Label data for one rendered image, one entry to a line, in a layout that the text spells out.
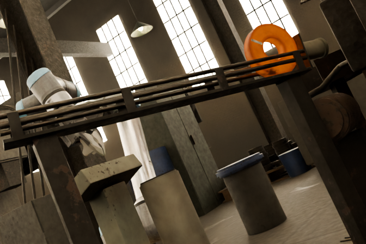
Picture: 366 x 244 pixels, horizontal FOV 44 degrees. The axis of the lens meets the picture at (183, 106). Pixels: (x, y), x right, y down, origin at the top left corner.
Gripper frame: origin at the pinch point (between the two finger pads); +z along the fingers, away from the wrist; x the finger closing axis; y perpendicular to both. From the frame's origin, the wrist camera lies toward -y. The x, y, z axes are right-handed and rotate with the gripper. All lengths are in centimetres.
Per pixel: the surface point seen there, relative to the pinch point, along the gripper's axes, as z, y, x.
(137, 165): 11.3, -5.3, -2.0
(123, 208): 19.8, 1.2, 7.5
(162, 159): -74, 175, -302
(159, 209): 28.1, -9.8, 9.3
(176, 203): 30.0, -13.5, 7.0
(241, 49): -217, 129, -698
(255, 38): 12, -57, -8
